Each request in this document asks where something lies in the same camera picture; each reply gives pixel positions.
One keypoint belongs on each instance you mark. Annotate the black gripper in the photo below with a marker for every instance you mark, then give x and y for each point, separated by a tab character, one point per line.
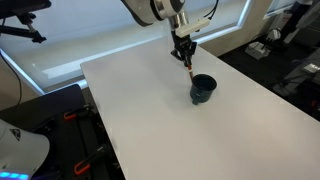
183	46

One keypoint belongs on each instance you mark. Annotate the far orange handled clamp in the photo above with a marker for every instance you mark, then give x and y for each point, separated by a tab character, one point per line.
80	112

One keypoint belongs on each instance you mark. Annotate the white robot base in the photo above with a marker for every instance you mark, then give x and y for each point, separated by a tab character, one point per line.
21	152

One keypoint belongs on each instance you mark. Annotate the red dry erase marker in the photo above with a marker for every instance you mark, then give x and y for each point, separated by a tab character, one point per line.
190	69

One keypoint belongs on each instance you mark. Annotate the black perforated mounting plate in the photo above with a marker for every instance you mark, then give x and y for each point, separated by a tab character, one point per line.
70	142

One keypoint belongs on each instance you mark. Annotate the near orange handled clamp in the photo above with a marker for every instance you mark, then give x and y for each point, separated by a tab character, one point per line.
85	164

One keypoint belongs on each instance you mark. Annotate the orange handled clamp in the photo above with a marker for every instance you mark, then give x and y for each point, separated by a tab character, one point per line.
80	112
85	164

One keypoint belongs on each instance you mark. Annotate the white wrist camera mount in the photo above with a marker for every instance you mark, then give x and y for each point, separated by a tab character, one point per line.
192	27

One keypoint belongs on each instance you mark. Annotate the dark teal mug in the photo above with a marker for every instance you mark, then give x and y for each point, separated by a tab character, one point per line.
202	88

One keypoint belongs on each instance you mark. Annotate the white floor device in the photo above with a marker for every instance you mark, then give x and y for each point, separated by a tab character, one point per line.
257	50

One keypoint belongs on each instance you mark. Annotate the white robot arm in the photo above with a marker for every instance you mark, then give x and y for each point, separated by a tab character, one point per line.
147	12

